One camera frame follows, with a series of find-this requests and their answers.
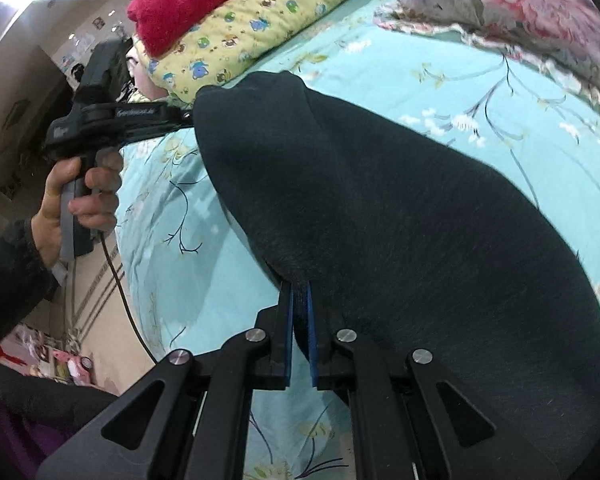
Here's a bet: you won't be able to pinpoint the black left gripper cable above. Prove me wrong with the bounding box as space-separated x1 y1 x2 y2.
97 232 159 365

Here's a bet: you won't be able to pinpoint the person's left hand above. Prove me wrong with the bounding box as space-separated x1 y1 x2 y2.
30 148 123 269

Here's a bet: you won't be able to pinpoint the purple pink floral pillow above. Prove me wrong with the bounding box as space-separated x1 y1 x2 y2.
377 0 600 96

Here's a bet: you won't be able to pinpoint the black sleeved left forearm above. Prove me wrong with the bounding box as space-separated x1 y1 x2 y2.
0 219 55 341

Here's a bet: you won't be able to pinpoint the black pants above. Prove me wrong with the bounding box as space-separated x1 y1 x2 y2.
193 73 600 479

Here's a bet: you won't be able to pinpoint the yellow cartoon print pillow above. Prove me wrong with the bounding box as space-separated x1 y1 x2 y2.
135 0 346 103

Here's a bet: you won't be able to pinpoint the turquoise floral bed sheet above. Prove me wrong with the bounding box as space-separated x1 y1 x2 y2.
117 0 600 479

